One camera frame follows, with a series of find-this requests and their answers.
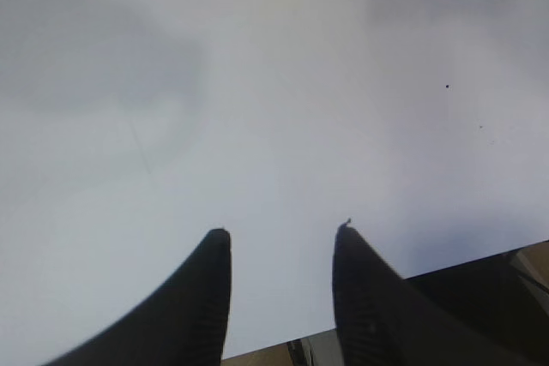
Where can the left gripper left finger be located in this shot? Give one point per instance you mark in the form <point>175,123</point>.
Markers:
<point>183,322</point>

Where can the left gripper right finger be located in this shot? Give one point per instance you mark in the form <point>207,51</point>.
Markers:
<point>382,320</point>

